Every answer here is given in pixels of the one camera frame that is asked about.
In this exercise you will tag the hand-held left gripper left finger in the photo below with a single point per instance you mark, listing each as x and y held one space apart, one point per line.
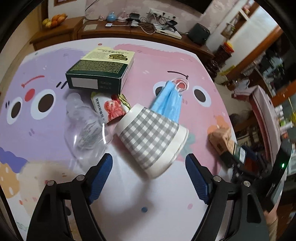
100 178

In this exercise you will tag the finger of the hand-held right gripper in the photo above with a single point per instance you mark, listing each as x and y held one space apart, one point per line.
239 170

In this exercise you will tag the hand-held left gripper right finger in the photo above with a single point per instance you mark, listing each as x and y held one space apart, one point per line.
196 178

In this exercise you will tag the brown cardboard carton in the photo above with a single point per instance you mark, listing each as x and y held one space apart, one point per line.
219 139

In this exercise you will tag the grey checked paper cup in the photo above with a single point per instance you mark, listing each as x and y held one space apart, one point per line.
150 134

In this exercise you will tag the person's right forearm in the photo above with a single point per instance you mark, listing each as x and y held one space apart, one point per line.
271 224

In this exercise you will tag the cartoon printed tablecloth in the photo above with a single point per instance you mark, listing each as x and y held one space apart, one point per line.
143 192

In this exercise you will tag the clear plastic bottle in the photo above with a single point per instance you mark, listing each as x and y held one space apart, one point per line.
85 125

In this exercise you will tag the side table with pink cloth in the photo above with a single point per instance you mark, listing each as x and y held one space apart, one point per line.
266 109

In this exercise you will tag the fruit print snack packet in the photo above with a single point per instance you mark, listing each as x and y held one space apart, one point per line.
111 109

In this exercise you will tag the blue face mask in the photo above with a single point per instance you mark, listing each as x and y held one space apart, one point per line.
168 102

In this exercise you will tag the dark green cardboard box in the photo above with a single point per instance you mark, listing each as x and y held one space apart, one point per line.
97 69

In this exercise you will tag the dark wooden stand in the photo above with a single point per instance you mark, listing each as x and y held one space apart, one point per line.
222 56

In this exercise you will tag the red and yellow stack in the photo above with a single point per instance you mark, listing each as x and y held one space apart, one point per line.
228 46

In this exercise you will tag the black countertop appliance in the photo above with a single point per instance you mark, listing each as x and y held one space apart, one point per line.
198 33

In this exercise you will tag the white flat device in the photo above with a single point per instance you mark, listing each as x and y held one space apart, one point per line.
168 33

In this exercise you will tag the small blue pot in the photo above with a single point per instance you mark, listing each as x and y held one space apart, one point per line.
111 17

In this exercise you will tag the fruit bowl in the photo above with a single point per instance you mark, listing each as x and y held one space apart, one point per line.
54 20

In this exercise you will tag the white power strip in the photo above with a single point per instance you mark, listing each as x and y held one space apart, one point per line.
161 13

